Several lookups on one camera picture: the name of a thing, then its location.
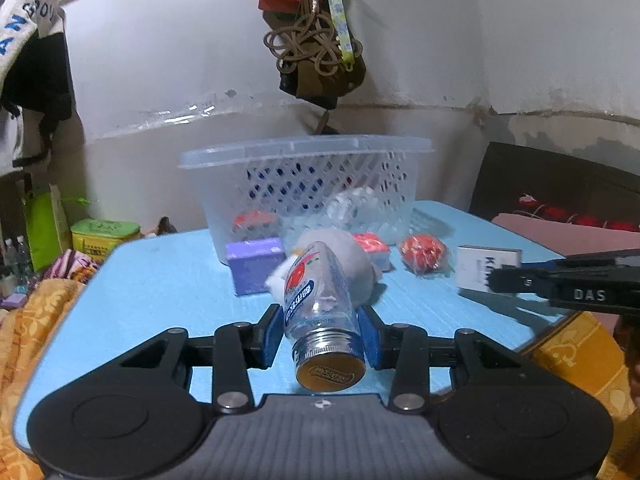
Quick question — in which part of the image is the small clear water bottle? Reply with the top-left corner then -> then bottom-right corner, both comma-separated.
2,235 -> 32,288

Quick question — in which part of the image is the green paper bag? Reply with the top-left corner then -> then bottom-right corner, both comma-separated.
20,185 -> 71,272

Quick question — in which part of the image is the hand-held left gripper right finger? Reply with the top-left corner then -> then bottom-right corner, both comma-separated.
357,305 -> 521,415

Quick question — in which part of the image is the green lidded basket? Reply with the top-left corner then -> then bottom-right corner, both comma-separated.
70,218 -> 142,264

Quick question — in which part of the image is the orange patterned blanket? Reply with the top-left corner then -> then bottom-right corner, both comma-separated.
0,280 -> 640,480

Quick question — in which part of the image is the green patterned lanyard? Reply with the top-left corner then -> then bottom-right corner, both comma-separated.
322,0 -> 362,71

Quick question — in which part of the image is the red round wrapped snack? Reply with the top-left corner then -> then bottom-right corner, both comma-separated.
399,234 -> 448,277

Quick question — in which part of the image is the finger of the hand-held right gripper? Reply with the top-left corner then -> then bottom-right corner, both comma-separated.
487,262 -> 640,314
520,248 -> 640,268

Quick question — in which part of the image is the white ribbed plastic bottle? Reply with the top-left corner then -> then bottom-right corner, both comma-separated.
325,187 -> 386,231

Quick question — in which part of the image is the red and white small box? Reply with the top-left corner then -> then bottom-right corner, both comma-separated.
352,232 -> 392,272

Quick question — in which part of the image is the grey and white plush toy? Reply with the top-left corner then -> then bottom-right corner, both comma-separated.
265,227 -> 383,311

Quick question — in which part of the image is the dark wooden headboard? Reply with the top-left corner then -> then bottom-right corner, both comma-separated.
469,142 -> 640,221

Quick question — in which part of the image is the red and black patterned cloth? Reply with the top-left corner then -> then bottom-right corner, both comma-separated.
515,192 -> 640,234

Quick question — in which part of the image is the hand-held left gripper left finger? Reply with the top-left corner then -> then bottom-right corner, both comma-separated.
120,304 -> 284,415

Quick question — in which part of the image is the red packet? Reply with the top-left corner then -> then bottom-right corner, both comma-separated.
232,210 -> 278,234

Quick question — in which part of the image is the white rectangular box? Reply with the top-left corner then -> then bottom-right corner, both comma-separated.
457,245 -> 523,293

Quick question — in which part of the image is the white cloth with blue letters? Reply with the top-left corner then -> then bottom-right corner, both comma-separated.
0,0 -> 67,88

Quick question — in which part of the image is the clear plastic lattice basket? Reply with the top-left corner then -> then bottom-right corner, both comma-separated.
177,135 -> 435,266

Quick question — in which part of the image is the pink striped cloth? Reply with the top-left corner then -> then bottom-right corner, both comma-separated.
42,250 -> 99,286

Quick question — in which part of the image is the brown coiled cord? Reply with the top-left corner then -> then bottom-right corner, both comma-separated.
263,0 -> 347,79

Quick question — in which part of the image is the black hanging garment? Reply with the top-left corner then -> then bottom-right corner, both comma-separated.
0,30 -> 76,166

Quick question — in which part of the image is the dark olive hanging bag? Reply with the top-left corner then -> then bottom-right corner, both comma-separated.
270,10 -> 367,111

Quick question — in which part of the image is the clear bottle with metal cap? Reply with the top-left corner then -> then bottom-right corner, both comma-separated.
282,241 -> 368,393

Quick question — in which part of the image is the purple box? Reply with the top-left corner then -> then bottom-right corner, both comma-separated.
226,238 -> 287,297

